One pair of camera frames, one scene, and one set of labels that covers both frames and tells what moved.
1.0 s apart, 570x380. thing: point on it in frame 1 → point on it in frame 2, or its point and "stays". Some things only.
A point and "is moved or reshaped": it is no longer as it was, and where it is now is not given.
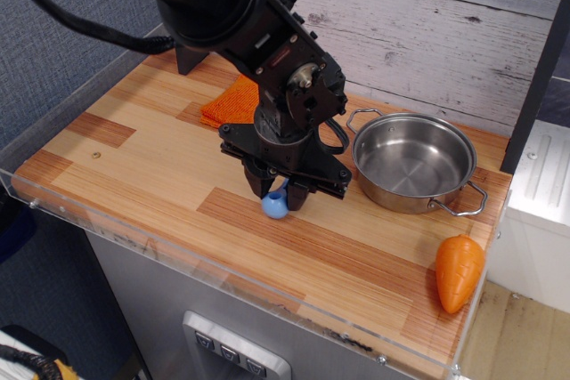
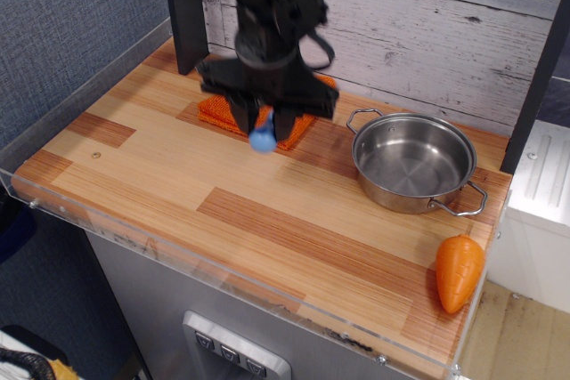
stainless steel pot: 408,164 stays
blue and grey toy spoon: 275,205 is moved or reshaped
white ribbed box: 532,252 stays
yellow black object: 67,372 stays
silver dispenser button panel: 212,351 stays
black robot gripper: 286,149 → 274,76
